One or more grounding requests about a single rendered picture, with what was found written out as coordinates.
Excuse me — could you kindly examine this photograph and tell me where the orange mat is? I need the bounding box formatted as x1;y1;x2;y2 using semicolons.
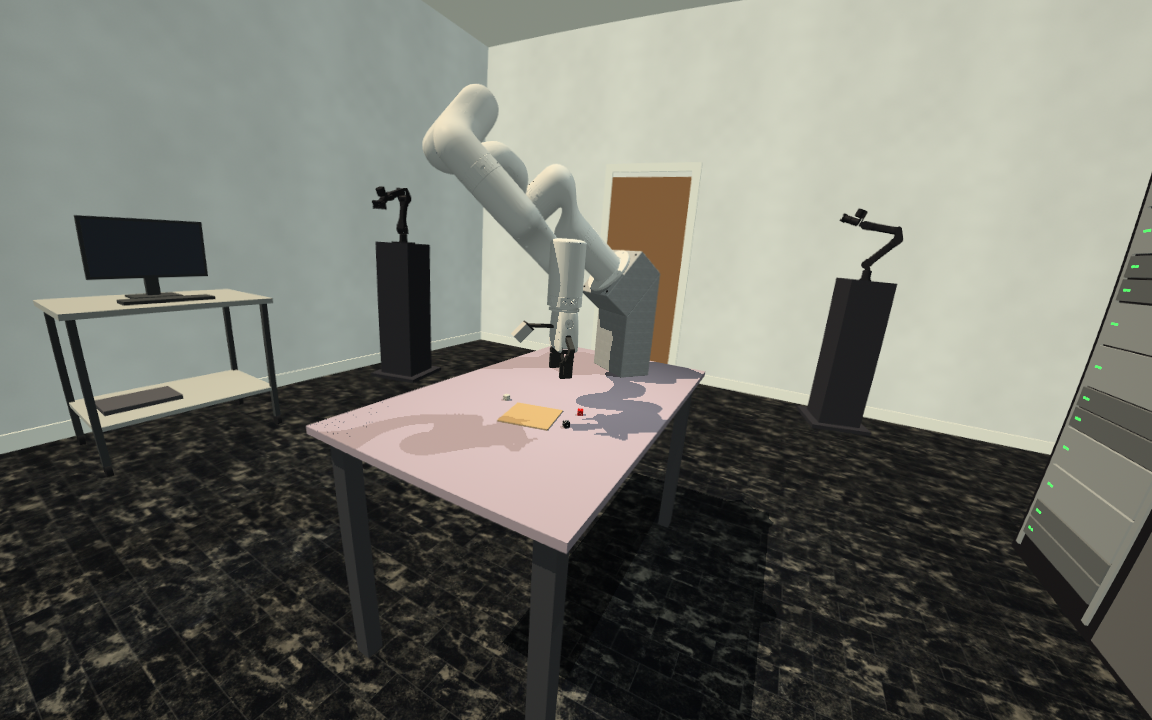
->
498;403;563;430

